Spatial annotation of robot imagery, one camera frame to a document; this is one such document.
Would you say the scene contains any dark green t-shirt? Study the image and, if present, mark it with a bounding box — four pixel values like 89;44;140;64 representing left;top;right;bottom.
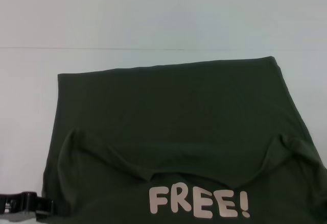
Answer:
41;56;327;224

